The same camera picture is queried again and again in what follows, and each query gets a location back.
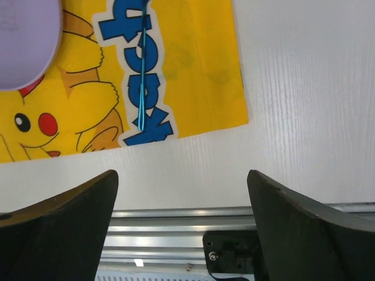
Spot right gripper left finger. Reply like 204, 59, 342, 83
1, 170, 118, 280

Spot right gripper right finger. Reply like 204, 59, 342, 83
247, 170, 374, 280

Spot yellow pikachu cloth placemat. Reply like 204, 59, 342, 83
1, 1, 248, 163

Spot blue metallic spoon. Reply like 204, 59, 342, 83
138, 0, 149, 132

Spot purple plastic plate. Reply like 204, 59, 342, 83
1, 0, 63, 91

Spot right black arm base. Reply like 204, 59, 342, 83
203, 230, 269, 280

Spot aluminium mounting rail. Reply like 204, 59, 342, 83
96, 203, 374, 280

